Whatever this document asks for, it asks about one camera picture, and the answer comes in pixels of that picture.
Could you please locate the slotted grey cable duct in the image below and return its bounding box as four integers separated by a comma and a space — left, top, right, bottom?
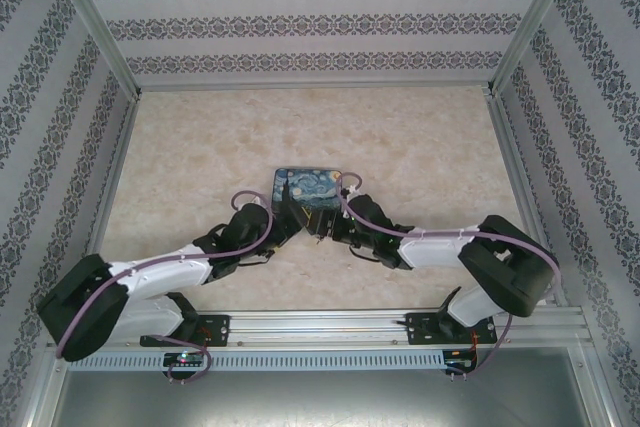
84, 350, 447, 371

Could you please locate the aluminium frame post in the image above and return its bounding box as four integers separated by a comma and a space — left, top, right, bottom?
47, 0, 143, 98
487, 0, 586, 96

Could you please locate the starry night painted tin box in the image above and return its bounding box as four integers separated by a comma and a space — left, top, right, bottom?
271, 165, 347, 221

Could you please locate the circuit board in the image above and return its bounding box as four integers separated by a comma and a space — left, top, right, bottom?
163, 351, 207, 367
444, 349, 479, 373

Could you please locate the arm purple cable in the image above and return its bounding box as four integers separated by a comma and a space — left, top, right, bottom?
55, 190, 275, 384
337, 171, 560, 379

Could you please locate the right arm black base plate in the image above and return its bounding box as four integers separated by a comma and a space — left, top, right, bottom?
404, 311, 499, 346

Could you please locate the right circuit board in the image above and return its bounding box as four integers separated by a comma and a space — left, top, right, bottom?
444, 349, 479, 373

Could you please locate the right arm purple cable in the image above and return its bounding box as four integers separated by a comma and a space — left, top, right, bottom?
337, 171, 560, 379

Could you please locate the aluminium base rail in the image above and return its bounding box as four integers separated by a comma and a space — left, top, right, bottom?
47, 310, 587, 348

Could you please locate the grey metal sheet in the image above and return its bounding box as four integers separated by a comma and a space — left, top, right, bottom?
19, 346, 636, 427

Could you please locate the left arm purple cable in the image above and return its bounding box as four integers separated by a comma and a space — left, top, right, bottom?
55, 190, 275, 384

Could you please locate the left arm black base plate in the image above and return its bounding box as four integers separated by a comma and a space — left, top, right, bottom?
139, 314, 232, 348

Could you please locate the aluminium side rail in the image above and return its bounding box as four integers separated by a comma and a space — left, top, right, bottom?
487, 96, 571, 308
67, 96, 144, 313

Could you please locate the left circuit board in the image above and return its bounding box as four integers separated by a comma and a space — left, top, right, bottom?
163, 351, 207, 367

